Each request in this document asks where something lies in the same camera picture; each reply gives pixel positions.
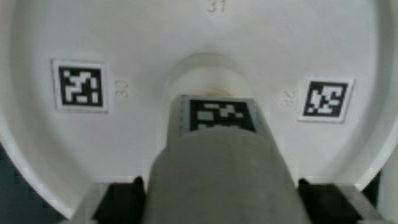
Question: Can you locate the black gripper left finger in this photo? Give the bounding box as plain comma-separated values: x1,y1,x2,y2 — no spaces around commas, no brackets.
70,176,150,224

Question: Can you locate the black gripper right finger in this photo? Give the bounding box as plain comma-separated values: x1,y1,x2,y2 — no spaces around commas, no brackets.
295,178,388,224

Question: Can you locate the white cylindrical table leg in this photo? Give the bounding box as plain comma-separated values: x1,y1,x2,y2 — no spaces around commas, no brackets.
144,95,311,224

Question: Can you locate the white round table top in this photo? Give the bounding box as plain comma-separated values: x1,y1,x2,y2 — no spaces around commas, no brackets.
0,0,398,220

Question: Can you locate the white U-shaped fence frame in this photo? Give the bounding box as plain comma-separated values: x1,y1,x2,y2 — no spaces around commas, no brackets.
377,163,398,224

